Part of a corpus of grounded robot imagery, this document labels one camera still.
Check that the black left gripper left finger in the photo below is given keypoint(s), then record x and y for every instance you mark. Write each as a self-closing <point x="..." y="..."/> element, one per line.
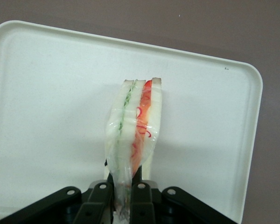
<point x="93" y="205"/>

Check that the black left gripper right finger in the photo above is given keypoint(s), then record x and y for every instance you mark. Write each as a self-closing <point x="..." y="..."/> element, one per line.
<point x="151" y="205"/>

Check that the triangle sandwich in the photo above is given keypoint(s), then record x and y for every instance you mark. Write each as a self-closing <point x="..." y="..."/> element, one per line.
<point x="135" y="121"/>

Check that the cream plastic tray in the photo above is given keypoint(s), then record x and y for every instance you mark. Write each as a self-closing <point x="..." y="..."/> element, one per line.
<point x="49" y="105"/>

